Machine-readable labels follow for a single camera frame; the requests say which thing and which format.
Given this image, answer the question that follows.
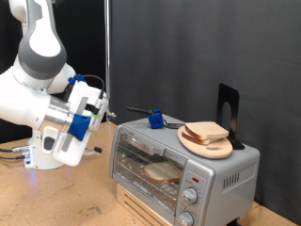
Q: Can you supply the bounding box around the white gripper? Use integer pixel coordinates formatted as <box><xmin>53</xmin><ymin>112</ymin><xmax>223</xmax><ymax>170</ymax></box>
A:
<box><xmin>41</xmin><ymin>79</ymin><xmax>118</xmax><ymax>168</ymax></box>

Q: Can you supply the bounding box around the metal fork with blue block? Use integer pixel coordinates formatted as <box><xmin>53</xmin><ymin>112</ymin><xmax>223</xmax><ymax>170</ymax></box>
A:
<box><xmin>126</xmin><ymin>105</ymin><xmax>184</xmax><ymax>129</ymax></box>

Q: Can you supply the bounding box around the glass oven door with handle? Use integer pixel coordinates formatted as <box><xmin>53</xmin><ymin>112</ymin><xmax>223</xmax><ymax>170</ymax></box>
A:
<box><xmin>110</xmin><ymin>126</ymin><xmax>190</xmax><ymax>220</ymax></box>

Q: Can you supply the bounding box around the white bread slice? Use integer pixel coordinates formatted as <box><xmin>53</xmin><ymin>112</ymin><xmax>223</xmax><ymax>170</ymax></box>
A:
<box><xmin>184</xmin><ymin>121</ymin><xmax>230</xmax><ymax>141</ymax></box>
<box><xmin>181</xmin><ymin>131</ymin><xmax>219</xmax><ymax>146</ymax></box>
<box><xmin>143</xmin><ymin>160</ymin><xmax>183</xmax><ymax>185</ymax></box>

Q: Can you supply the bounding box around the wooden block under oven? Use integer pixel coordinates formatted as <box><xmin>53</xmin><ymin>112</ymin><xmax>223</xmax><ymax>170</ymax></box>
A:
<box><xmin>116</xmin><ymin>183</ymin><xmax>173</xmax><ymax>226</ymax></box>

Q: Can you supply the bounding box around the silver oven knob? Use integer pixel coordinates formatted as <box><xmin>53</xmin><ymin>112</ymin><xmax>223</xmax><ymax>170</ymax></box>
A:
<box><xmin>176</xmin><ymin>211</ymin><xmax>196</xmax><ymax>226</ymax></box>
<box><xmin>182</xmin><ymin>187</ymin><xmax>199</xmax><ymax>205</ymax></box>

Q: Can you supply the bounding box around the silver toaster oven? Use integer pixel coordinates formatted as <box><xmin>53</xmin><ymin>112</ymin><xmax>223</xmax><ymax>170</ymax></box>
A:
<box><xmin>108</xmin><ymin>113</ymin><xmax>261</xmax><ymax>226</ymax></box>

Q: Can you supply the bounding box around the metal pole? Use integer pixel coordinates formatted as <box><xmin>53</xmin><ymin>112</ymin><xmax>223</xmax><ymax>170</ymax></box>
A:
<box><xmin>103</xmin><ymin>0</ymin><xmax>113</xmax><ymax>102</ymax></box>

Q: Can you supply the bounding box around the round wooden cutting board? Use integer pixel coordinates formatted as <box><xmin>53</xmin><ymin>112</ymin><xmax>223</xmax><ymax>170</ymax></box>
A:
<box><xmin>177</xmin><ymin>124</ymin><xmax>234</xmax><ymax>160</ymax></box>

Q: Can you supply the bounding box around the black metal bookend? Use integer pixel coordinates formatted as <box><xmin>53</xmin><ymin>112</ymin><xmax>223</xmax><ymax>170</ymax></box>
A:
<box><xmin>215</xmin><ymin>82</ymin><xmax>246</xmax><ymax>151</ymax></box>

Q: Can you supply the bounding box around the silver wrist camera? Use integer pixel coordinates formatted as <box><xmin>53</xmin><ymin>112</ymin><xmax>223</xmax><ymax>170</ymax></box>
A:
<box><xmin>88</xmin><ymin>96</ymin><xmax>110</xmax><ymax>132</ymax></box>

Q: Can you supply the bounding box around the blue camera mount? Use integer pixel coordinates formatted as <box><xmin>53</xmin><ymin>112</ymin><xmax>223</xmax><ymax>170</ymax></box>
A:
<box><xmin>67</xmin><ymin>113</ymin><xmax>92</xmax><ymax>142</ymax></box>

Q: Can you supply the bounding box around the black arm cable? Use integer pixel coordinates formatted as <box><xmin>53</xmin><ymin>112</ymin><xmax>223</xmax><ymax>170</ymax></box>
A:
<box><xmin>60</xmin><ymin>73</ymin><xmax>106</xmax><ymax>103</ymax></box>

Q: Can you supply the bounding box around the blue cable clip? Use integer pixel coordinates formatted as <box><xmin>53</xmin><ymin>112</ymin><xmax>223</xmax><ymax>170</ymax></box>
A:
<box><xmin>67</xmin><ymin>73</ymin><xmax>87</xmax><ymax>86</ymax></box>

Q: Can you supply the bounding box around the wire oven rack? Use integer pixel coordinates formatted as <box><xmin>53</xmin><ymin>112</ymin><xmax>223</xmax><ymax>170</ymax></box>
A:
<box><xmin>117</xmin><ymin>153</ymin><xmax>182</xmax><ymax>208</ymax></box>

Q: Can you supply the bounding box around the black cable with silver connector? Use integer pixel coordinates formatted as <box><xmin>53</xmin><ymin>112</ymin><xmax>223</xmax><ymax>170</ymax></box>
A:
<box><xmin>0</xmin><ymin>145</ymin><xmax>32</xmax><ymax>154</ymax></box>

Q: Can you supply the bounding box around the black base cable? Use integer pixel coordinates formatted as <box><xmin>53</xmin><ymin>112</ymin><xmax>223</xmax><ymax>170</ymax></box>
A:
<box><xmin>0</xmin><ymin>154</ymin><xmax>26</xmax><ymax>161</ymax></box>

